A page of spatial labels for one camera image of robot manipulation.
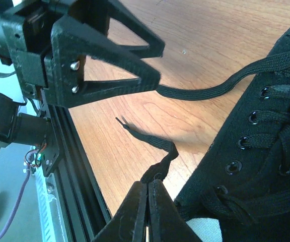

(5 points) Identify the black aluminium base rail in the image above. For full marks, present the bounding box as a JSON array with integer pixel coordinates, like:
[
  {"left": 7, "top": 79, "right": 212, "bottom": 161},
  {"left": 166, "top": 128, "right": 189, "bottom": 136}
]
[{"left": 42, "top": 104, "right": 112, "bottom": 241}]

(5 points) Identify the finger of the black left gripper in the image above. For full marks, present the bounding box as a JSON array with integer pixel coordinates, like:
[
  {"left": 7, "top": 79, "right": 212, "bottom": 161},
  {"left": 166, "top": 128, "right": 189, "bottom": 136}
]
[{"left": 68, "top": 1, "right": 165, "bottom": 57}]

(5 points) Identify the light blue slotted cable duct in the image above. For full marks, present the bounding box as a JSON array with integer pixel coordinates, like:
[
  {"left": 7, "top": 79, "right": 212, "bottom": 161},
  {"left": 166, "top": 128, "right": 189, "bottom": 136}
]
[{"left": 34, "top": 168, "right": 56, "bottom": 242}]

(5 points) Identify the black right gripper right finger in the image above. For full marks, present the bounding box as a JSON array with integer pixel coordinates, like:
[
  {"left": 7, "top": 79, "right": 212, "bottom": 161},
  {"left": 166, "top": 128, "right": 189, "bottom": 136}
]
[{"left": 148, "top": 179, "right": 201, "bottom": 242}]

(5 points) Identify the black canvas sneaker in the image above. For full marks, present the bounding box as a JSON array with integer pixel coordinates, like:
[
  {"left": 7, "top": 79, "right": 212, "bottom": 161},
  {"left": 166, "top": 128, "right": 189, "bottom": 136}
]
[{"left": 175, "top": 28, "right": 290, "bottom": 241}]

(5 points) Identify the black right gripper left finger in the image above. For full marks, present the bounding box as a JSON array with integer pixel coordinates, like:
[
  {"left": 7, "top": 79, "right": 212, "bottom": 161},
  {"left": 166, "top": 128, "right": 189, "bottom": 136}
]
[{"left": 93, "top": 181, "right": 148, "bottom": 242}]

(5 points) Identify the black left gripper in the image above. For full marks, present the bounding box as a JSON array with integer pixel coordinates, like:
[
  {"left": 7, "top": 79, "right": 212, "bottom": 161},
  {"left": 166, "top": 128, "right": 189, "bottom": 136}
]
[{"left": 2, "top": 1, "right": 161, "bottom": 108}]

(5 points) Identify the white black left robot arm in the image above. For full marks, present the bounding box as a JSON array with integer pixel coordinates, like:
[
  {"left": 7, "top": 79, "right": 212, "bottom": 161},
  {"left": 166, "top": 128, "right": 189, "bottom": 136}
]
[{"left": 0, "top": 1, "right": 165, "bottom": 176}]

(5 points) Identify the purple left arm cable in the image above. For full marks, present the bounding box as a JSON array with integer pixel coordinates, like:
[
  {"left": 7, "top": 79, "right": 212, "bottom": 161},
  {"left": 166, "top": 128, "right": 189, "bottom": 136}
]
[{"left": 0, "top": 168, "right": 32, "bottom": 240}]

